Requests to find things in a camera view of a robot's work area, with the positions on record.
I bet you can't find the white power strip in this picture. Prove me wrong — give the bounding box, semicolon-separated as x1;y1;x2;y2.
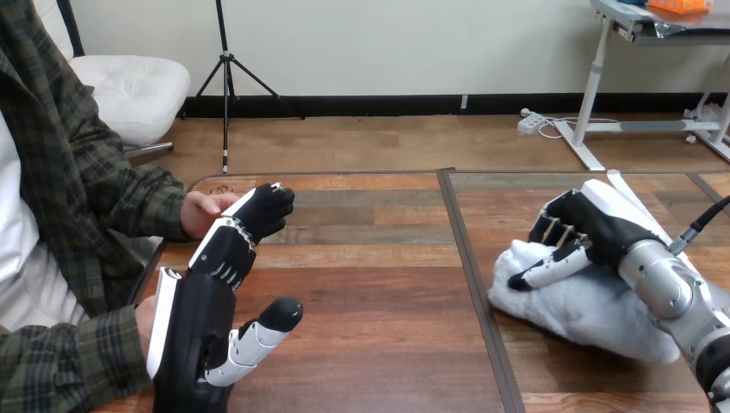
517;108;547;136

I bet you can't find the black cable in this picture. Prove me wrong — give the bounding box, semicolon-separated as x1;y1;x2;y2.
667;195;730;257

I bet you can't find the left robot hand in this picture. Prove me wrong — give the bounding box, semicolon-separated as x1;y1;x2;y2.
146;182;305;413

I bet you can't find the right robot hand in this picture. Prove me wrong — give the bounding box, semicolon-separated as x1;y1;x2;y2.
507;178;667;293

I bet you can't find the person's hand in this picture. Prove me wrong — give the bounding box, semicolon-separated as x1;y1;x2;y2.
133;295;158;367
180;190;241;241

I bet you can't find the person's forearm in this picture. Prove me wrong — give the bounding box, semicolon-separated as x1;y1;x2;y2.
0;306;154;413
94;165;193;247

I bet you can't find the person's body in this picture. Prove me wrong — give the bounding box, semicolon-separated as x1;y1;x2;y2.
0;0;172;337

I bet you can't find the white cushioned chair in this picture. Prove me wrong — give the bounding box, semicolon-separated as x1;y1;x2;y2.
33;0;193;167

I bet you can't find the black tripod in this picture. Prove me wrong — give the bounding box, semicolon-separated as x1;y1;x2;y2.
178;0;306;175

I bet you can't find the white desk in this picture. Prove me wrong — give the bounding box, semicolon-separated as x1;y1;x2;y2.
554;0;730;173

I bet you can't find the orange thing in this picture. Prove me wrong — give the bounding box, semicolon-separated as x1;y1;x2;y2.
647;0;715;16

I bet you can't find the white towel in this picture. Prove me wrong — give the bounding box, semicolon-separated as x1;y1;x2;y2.
487;238;684;366

